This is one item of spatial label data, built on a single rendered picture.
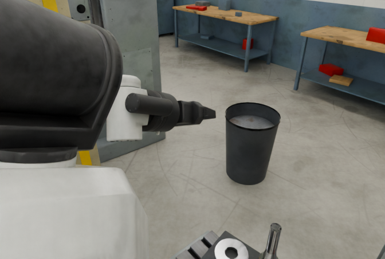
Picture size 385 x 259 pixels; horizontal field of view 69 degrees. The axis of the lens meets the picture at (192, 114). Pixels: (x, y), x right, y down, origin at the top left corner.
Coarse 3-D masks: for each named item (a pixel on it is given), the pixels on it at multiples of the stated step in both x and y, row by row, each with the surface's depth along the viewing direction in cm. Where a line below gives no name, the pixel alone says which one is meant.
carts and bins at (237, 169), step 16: (240, 112) 266; (256, 112) 265; (272, 112) 253; (240, 128) 227; (256, 128) 246; (272, 128) 226; (240, 144) 235; (256, 144) 231; (272, 144) 241; (240, 160) 244; (256, 160) 241; (240, 176) 254; (256, 176) 252
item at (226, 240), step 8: (224, 232) 83; (224, 240) 79; (232, 240) 79; (240, 240) 81; (216, 248) 77; (224, 248) 77; (232, 248) 78; (240, 248) 77; (248, 248) 78; (208, 256) 76; (216, 256) 75; (224, 256) 75; (232, 256) 76; (240, 256) 75; (248, 256) 76; (256, 256) 76
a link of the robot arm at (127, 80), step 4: (124, 76) 51; (128, 76) 52; (132, 76) 52; (124, 80) 51; (128, 80) 51; (132, 80) 52; (136, 80) 53; (124, 84) 51; (128, 84) 51; (132, 84) 52; (136, 84) 52; (140, 84) 54; (140, 88) 54
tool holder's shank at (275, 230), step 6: (270, 228) 61; (276, 228) 61; (270, 234) 62; (276, 234) 61; (270, 240) 62; (276, 240) 62; (270, 246) 63; (276, 246) 63; (264, 252) 66; (270, 252) 64; (276, 252) 65; (264, 258) 66; (270, 258) 64; (276, 258) 65
